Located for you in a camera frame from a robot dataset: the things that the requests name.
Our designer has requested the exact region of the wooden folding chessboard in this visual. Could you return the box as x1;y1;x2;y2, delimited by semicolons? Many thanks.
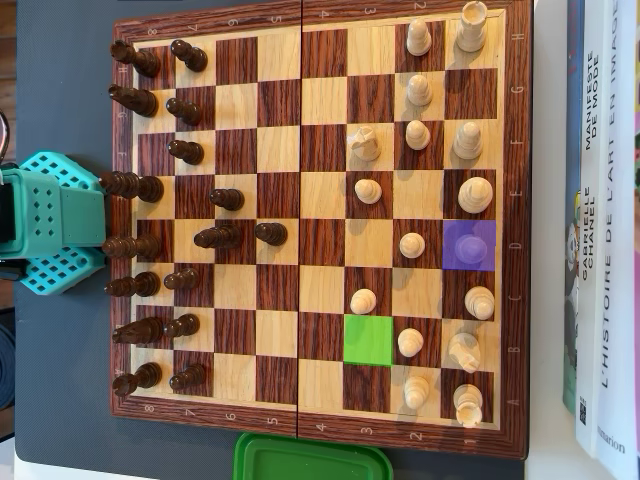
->
108;0;532;461

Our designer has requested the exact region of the light wood knight chess piece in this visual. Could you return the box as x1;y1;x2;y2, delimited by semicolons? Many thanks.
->
347;124;382;162
447;332;482;374

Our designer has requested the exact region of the dark brown rook chess piece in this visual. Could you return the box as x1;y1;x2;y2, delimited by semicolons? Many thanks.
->
112;361;164;399
109;39;162;79

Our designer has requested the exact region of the dark brown king chess piece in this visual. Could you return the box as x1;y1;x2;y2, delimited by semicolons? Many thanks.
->
98;170;165;204

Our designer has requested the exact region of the light wood pawn chess piece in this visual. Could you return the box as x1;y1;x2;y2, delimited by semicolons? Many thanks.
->
405;18;433;57
397;327;425;359
349;288;378;316
354;178;383;205
405;73;434;108
405;119;432;152
403;375;432;409
398;232;427;260

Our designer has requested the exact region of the dark grey rolled mat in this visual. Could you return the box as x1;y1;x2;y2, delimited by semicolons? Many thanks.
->
0;322;17;444

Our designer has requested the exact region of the dark brown knight chess piece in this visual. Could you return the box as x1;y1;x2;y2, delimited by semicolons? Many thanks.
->
108;83;160;119
111;316;165;346

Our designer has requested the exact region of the light wood rook chess piece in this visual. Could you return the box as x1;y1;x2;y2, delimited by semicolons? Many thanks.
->
455;0;489;54
452;383;485;429

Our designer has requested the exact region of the dark brown bishop chess piece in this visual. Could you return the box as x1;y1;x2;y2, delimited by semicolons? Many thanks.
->
193;224;245;251
104;271;162;299

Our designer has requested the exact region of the light wood queen chess piece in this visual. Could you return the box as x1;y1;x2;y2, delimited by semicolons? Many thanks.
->
453;234;489;266

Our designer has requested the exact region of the green plastic container lid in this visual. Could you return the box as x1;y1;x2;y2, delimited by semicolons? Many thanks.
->
232;432;395;480

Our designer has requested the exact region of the light wood bishop chess piece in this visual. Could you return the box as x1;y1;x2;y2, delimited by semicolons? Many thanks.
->
452;121;485;161
463;285;496;322

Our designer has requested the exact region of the teal perforated robot base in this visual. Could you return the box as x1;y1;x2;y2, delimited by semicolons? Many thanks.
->
16;151;108;297

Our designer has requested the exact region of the light wood king chess piece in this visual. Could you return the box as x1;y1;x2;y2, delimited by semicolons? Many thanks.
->
457;176;495;215

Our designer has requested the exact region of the dark brown queen chess piece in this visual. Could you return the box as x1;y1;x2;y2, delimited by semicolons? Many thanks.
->
101;234;162;261

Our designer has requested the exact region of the white art history book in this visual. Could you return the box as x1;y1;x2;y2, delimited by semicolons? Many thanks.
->
594;0;640;480

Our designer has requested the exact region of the white Gabrielle Chanel book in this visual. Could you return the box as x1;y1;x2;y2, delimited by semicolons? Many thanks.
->
574;0;609;459

